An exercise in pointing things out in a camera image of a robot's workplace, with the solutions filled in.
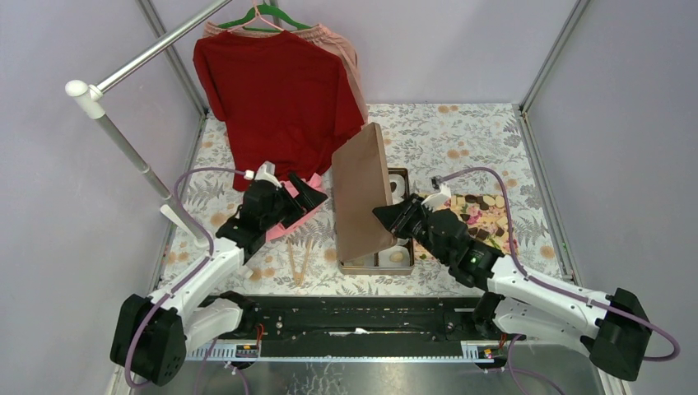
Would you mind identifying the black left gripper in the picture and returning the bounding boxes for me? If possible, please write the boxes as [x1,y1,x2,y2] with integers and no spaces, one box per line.
[262,174,328,232]

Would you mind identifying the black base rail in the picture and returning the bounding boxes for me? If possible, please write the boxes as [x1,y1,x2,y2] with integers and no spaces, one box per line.
[196,291,584,358]

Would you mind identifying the wooden tongs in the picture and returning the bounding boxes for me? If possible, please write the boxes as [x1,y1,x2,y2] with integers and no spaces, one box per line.
[286,235,316,286]

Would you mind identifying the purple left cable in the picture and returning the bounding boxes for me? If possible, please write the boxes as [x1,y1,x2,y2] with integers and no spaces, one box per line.
[123,166,254,389]

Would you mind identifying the floral chocolate tray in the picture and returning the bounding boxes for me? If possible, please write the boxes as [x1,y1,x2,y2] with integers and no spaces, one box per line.
[437,194,519,255]

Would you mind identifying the silver clothes rack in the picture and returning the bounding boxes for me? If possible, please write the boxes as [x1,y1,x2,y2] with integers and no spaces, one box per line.
[64,0,254,280]

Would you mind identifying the gold box lid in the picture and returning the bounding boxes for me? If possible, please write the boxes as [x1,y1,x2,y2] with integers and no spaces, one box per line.
[331,123,396,263]

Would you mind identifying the green hanger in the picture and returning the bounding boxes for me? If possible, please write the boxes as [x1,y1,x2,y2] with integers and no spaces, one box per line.
[218,3,311,31]

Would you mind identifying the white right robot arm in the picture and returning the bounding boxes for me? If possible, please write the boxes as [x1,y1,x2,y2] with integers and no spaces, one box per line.
[372,193,652,381]

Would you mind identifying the red t-shirt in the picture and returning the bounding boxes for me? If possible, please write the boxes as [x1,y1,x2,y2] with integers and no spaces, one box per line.
[193,31,365,180]

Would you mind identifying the pink cloth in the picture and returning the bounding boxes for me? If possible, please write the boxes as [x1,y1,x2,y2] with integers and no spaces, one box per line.
[264,173,328,243]

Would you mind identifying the gold chocolate box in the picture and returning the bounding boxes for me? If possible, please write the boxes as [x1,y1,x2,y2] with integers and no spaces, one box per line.
[338,168,415,276]

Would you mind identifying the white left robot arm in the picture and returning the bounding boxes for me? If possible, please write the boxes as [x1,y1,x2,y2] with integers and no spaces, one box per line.
[109,161,328,389]

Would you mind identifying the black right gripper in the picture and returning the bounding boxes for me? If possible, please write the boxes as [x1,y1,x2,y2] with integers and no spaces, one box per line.
[372,193,450,264]

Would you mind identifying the beige pink garment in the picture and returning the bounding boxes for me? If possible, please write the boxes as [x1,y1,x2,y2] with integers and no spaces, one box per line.
[202,21,369,123]

